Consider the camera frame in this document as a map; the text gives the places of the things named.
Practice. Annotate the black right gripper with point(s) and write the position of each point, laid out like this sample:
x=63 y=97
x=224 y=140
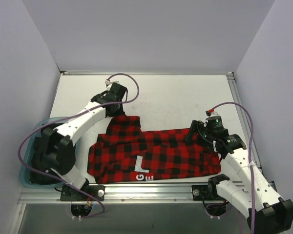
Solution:
x=200 y=131

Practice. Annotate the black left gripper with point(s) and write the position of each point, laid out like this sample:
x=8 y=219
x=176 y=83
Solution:
x=116 y=110

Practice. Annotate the red black plaid shirt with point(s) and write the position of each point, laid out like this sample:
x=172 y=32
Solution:
x=125 y=153

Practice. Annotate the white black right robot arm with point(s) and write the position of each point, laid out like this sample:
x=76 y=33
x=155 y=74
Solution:
x=266 y=211

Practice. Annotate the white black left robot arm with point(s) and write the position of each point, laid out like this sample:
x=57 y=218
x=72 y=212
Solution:
x=89 y=115

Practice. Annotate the teal plastic bin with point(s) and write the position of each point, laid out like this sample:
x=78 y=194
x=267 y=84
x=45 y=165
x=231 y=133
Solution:
x=27 y=165

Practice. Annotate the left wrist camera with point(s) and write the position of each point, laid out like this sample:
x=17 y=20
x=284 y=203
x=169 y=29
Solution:
x=108 y=82

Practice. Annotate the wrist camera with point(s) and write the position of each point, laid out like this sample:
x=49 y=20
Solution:
x=108 y=82
x=214 y=122

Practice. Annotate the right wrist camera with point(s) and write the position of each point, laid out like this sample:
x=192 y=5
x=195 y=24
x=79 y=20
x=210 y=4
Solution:
x=214 y=122

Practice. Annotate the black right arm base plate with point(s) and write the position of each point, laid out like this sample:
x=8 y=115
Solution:
x=201 y=193

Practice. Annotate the aluminium front rail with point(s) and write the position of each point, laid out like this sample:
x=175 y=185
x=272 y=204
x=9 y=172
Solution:
x=134 y=193

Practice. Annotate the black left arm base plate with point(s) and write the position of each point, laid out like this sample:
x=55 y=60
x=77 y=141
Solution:
x=70 y=194

